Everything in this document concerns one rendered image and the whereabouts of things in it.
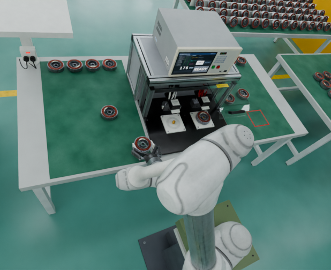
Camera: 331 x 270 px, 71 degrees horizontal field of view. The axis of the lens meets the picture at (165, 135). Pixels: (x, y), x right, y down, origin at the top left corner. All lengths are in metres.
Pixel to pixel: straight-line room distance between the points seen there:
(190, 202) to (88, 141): 1.06
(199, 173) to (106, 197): 1.65
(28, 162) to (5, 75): 1.67
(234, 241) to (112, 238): 1.21
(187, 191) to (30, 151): 1.15
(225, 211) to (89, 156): 0.87
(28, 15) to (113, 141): 0.85
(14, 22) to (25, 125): 0.57
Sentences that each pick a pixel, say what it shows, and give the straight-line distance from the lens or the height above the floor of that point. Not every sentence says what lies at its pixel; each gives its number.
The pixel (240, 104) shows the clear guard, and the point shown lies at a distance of 1.62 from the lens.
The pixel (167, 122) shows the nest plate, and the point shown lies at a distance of 1.66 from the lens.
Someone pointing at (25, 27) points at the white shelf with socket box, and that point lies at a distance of 1.54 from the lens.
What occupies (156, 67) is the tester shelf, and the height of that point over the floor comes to 1.11.
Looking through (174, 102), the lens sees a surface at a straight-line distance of 1.61.
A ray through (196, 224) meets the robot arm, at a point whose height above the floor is 1.39.
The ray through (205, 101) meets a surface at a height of 0.92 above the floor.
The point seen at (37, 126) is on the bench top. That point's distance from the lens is 1.64.
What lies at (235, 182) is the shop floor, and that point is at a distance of 2.61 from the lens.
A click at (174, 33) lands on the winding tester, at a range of 1.46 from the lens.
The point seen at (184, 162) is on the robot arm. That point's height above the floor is 1.57.
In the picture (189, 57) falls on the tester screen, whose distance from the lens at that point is 1.42.
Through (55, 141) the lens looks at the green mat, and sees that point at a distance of 1.56.
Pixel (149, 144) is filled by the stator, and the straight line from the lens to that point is 1.47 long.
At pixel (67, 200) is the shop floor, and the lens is 2.19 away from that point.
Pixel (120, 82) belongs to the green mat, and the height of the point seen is 0.75.
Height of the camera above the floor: 2.08
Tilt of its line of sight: 55 degrees down
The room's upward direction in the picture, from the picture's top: 25 degrees clockwise
